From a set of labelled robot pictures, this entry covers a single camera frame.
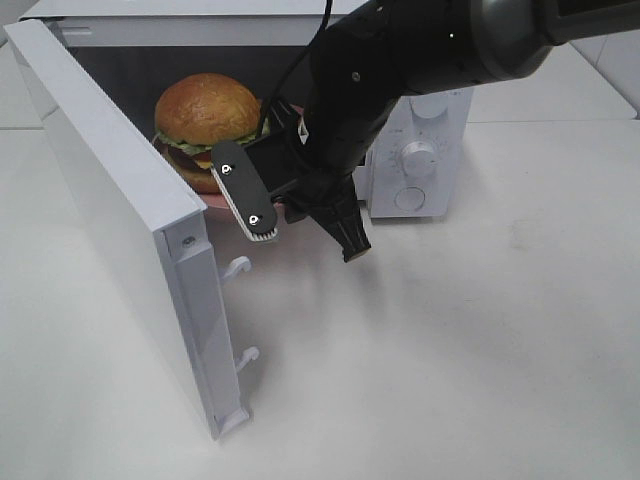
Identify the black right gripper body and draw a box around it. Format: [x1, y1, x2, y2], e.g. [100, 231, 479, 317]
[272, 129, 360, 225]

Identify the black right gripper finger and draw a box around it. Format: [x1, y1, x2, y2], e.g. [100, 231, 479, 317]
[312, 193, 371, 263]

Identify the round white door-release button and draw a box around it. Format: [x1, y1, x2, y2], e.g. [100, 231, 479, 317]
[394, 187, 426, 212]

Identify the toy hamburger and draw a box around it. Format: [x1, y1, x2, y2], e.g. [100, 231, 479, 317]
[152, 73, 262, 195]

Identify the white microwave door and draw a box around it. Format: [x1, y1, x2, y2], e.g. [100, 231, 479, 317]
[5, 19, 259, 438]

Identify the pink round plate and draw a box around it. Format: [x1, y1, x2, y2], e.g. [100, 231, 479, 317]
[198, 104, 304, 223]

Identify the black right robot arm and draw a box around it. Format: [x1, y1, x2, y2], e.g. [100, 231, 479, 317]
[283, 0, 639, 261]

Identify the lower white timer knob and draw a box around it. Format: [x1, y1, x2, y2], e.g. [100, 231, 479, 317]
[399, 141, 437, 178]

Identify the upper white power knob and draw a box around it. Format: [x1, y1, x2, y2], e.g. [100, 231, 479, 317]
[409, 93, 449, 119]

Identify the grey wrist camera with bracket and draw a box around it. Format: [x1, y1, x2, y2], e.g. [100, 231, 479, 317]
[211, 130, 308, 242]

